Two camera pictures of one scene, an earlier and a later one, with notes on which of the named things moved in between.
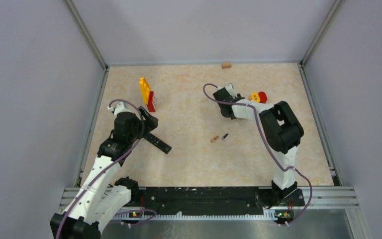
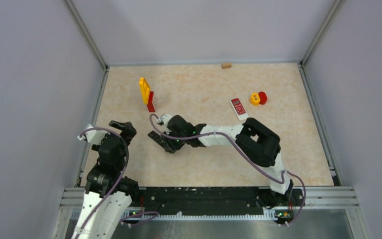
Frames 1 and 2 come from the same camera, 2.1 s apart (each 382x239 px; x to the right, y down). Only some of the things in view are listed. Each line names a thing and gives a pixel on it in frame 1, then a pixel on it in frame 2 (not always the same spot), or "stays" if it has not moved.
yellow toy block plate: x=145 y=89 stays
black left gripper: x=149 y=123 -> x=128 y=132
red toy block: x=150 y=104 stays
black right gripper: x=238 y=95 -> x=176 y=147
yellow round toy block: x=254 y=97 stays
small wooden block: x=226 y=65 stays
